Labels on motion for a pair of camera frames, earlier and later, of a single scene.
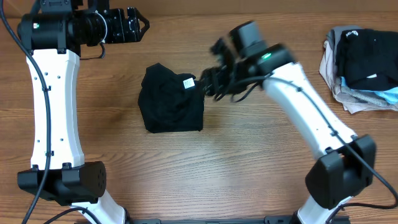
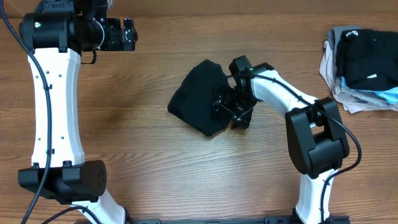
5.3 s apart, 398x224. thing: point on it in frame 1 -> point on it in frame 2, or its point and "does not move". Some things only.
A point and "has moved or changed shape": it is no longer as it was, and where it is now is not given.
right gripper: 211,84 -> 244,117
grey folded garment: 333,37 does not move
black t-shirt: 170,102 has moved or changed shape
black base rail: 270,219 does not move
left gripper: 117,17 -> 115,43
